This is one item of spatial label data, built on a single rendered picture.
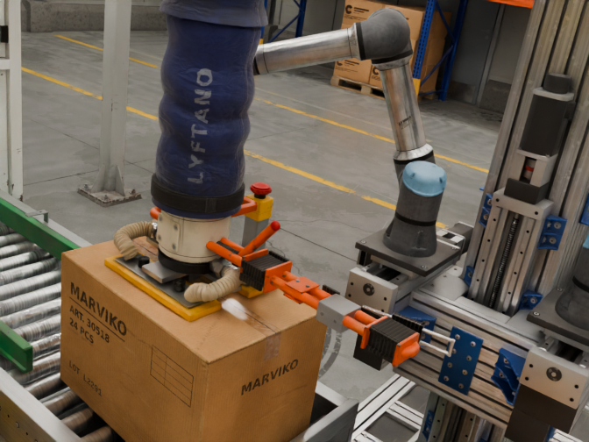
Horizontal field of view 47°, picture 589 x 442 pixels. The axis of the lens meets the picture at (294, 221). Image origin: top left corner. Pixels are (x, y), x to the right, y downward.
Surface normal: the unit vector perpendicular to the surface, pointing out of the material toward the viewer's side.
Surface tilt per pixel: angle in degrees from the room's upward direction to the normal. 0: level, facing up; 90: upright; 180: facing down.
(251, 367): 90
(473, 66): 90
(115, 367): 90
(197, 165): 73
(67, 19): 90
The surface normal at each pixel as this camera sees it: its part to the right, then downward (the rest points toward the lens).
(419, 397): 0.15, -0.91
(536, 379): -0.60, 0.22
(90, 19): 0.78, 0.33
